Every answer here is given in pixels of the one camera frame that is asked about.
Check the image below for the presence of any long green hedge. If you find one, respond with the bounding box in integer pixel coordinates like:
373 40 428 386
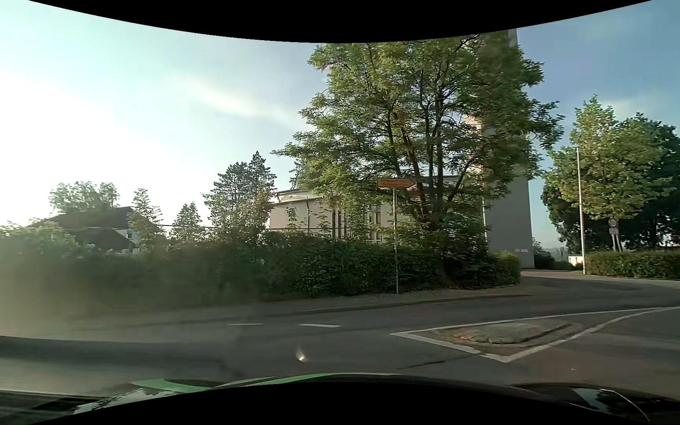
0 230 522 320

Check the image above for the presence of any row of conifer trees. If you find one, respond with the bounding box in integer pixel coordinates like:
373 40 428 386
48 151 277 246

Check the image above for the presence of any large green tree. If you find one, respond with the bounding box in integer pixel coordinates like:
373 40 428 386
273 34 565 278

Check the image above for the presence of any pale building with tall tower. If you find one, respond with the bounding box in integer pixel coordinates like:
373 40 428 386
268 28 536 269

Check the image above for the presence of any car's own bonnet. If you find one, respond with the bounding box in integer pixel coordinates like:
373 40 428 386
0 372 680 425

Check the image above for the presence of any cobbled traffic island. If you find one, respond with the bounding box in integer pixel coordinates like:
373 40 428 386
429 319 583 348

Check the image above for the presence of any dark-roofed house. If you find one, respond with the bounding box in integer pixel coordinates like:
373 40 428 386
28 206 152 253

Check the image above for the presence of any tall thin pole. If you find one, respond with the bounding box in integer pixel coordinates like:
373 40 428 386
575 146 586 275

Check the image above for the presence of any group of green trees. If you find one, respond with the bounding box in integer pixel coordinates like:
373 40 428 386
541 96 680 251

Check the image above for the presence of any trimmed green hedge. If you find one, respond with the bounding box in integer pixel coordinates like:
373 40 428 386
586 249 680 281

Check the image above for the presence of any yellow direction sign on post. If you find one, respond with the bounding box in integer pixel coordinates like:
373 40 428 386
377 177 417 295

